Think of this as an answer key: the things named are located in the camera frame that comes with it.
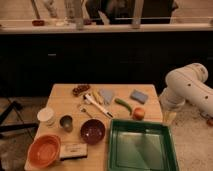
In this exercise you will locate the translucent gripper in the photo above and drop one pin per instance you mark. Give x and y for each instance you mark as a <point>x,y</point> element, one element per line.
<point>169,114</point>

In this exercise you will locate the blue sponge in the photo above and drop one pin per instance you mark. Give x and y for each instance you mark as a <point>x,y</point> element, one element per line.
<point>139,96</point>

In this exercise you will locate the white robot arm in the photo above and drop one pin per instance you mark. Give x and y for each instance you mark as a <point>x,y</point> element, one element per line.
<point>186,84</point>

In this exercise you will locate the purple bowl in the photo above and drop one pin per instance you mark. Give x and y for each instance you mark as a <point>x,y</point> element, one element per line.
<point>92,131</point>

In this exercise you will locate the orange bowl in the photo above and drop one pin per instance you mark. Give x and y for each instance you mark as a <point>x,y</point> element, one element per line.
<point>44,151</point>

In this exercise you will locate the red apple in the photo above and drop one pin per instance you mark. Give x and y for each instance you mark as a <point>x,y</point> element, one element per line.
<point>138,113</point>

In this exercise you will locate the green plastic tray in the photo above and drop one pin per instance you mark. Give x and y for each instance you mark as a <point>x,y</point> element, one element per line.
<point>140,146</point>

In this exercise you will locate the green chili pepper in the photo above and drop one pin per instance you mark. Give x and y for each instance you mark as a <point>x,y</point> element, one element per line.
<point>124,104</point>

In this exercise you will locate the grey cloth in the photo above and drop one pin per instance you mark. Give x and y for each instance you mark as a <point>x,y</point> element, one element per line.
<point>107,95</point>

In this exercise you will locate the yellow corn cob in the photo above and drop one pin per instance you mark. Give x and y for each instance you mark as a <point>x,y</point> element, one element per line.
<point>97,97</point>

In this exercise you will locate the metal peeler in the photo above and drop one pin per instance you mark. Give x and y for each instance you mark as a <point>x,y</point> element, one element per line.
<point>83,109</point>

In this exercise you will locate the brown grapes bunch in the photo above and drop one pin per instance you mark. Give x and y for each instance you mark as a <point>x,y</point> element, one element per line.
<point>80,89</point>

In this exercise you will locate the metal cup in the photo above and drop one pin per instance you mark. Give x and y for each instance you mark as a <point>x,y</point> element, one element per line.
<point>66,123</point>

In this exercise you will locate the white plastic cup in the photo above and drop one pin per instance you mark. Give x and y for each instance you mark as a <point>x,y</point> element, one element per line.
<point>47,116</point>

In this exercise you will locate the black tripod stand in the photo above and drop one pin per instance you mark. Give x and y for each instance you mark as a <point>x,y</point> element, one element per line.
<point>11,120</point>

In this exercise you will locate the red dish on counter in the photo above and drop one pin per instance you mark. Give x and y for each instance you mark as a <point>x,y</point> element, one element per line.
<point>38,23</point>

